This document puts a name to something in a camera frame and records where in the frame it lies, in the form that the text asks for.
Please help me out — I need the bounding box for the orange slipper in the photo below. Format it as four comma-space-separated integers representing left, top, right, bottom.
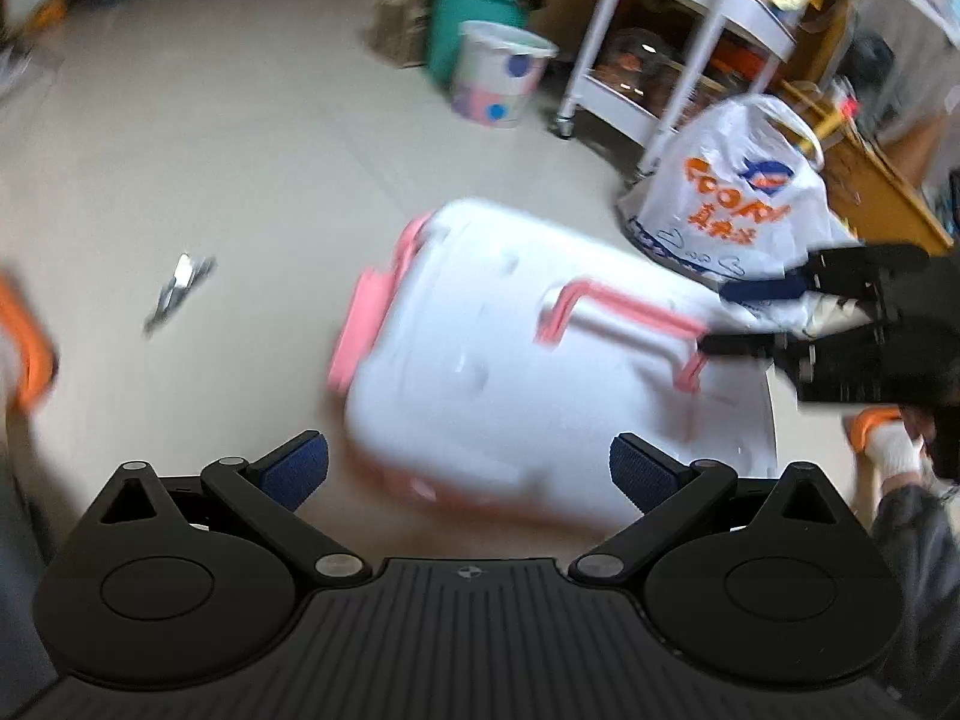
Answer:
0, 270, 59, 413
851, 405, 912, 455

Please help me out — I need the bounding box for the white rolling cart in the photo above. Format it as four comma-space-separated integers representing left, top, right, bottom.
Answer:
555, 0, 807, 181

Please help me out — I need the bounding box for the brown cardboard box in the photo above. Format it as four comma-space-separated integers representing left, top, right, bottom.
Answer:
371, 0, 451, 65

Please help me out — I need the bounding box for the white sock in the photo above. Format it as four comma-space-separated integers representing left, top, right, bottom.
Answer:
862, 420, 927, 477

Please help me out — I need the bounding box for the white pink storage box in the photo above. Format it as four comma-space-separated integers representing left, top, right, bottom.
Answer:
345, 199, 773, 533

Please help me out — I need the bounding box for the pink plastic storage box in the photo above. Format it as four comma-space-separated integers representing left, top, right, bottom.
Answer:
328, 211, 638, 541

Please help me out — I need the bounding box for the person's right leg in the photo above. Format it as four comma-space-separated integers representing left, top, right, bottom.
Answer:
870, 465, 960, 720

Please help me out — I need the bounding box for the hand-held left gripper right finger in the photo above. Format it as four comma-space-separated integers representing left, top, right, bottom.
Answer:
568, 433, 863, 587

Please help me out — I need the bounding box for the clear glass dome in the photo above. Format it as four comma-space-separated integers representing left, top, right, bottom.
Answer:
600, 28, 676, 102

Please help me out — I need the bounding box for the pastel patterned wastebasket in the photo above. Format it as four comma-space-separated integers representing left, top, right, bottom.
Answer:
450, 20, 560, 128

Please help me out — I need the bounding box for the yellow toy stick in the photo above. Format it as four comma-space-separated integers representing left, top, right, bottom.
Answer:
787, 101, 856, 158

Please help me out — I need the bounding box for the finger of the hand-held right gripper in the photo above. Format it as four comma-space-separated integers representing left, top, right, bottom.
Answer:
718, 242, 931, 306
696, 331, 818, 385

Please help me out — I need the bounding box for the person's leg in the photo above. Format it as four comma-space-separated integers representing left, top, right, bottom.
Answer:
870, 465, 960, 720
0, 405, 61, 698

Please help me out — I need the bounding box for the wooden cabinet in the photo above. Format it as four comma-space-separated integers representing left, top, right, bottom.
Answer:
780, 82, 960, 256

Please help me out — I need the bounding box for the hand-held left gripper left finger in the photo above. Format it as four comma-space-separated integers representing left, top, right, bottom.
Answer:
97, 430, 372, 590

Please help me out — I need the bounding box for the black electric fan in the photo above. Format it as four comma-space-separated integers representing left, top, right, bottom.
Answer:
847, 30, 897, 102

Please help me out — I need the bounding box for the person's left leg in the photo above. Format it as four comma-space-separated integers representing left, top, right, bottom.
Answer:
0, 405, 61, 698

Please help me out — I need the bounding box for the green plastic bin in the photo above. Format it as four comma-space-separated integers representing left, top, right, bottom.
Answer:
426, 0, 526, 87

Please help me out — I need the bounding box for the small metal tool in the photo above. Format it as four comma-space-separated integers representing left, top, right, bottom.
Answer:
144, 253, 218, 336

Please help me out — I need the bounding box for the white printed plastic bag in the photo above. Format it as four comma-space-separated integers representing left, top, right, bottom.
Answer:
616, 95, 856, 331

